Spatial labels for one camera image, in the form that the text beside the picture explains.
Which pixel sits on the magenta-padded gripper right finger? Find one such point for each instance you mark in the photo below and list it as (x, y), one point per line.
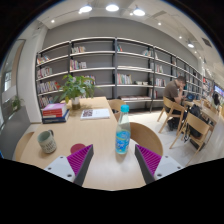
(165, 165)

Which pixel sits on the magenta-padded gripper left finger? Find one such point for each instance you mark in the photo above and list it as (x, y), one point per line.
(60, 166)

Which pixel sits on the clear blue-capped drink bottle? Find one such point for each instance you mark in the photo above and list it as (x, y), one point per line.
(123, 136)

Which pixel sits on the flat round red coaster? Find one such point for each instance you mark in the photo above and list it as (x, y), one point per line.
(76, 148)

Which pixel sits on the grey patterned ceramic mug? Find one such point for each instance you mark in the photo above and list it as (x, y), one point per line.
(46, 143)

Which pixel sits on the red thick book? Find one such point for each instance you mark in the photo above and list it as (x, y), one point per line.
(53, 109)

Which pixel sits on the white printed booklet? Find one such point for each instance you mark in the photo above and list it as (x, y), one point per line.
(95, 114)

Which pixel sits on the person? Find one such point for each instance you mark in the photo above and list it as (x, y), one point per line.
(171, 91)

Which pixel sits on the small window potted plant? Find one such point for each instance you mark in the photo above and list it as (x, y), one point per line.
(16, 103)

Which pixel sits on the green potted table plant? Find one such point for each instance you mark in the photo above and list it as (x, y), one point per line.
(75, 88)

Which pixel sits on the group of ceiling lights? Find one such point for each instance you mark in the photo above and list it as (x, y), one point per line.
(112, 7)

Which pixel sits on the grey wall shelf unit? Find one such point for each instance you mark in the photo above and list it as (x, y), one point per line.
(100, 61)

